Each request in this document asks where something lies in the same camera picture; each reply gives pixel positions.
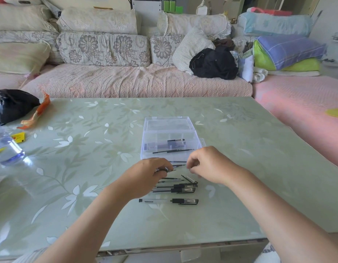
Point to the orange snack wrapper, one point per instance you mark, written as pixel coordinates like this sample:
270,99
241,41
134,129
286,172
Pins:
43,108

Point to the person's right hand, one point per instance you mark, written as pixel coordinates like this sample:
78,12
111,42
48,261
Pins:
221,167

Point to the person's left forearm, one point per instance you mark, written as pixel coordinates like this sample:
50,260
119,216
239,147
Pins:
84,227

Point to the white towel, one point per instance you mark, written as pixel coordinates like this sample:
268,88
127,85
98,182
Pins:
259,75

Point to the light blue bolster pillow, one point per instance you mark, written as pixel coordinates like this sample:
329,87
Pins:
275,24

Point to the floral sofa back cushion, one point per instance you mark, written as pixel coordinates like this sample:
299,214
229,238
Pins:
240,43
162,49
104,49
29,36

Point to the white device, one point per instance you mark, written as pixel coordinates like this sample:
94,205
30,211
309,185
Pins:
22,1

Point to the clear water bottle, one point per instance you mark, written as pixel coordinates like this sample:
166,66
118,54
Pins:
6,151

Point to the pink quilted sofa seat cover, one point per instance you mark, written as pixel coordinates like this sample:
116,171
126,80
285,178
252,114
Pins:
130,82

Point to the white and blue cloth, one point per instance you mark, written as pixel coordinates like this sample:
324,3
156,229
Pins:
246,69

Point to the salmon pink sofa seat cover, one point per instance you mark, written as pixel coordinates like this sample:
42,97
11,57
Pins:
294,102

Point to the black pen cap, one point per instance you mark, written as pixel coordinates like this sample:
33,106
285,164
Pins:
189,180

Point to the white textured pillow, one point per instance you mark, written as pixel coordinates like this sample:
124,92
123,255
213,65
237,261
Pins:
189,50

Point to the black plastic bag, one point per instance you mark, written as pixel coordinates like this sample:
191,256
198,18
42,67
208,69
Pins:
13,106

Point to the white cabinet with black frame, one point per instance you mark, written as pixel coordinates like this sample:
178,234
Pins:
146,13

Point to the yellow tag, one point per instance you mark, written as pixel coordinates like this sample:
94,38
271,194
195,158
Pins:
19,137

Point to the cream sofa bolster cushion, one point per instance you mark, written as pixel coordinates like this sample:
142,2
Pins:
21,16
196,25
97,21

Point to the clear plastic storage box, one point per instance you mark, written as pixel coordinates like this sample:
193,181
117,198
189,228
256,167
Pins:
169,124

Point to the pale pink sofa seat cover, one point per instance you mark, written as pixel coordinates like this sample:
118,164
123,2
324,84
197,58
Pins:
7,80

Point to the pile of black gel pens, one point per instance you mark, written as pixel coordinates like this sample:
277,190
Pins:
185,190

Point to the person's right forearm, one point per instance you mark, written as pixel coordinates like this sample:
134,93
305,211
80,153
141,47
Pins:
286,216

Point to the pale yellow pillow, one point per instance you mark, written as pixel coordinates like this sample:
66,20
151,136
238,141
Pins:
19,58

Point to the brown wooden stick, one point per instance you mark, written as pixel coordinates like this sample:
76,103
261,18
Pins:
103,8

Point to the person's left hand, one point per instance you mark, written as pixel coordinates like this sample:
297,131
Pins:
141,178

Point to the black pen refill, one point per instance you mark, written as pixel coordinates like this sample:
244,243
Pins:
171,178
171,151

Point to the green bottle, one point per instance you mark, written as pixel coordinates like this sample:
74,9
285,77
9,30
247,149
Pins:
172,5
166,5

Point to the brown garment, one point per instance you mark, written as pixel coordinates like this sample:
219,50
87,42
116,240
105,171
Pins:
224,43

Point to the grey table frame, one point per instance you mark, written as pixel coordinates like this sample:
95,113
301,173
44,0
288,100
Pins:
163,252

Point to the yellow round item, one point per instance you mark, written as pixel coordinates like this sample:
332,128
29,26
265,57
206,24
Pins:
335,113

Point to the white tissue pack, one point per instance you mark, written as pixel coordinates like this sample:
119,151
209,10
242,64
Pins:
201,10

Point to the black clothing bundle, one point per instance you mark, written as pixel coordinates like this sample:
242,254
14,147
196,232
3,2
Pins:
215,64

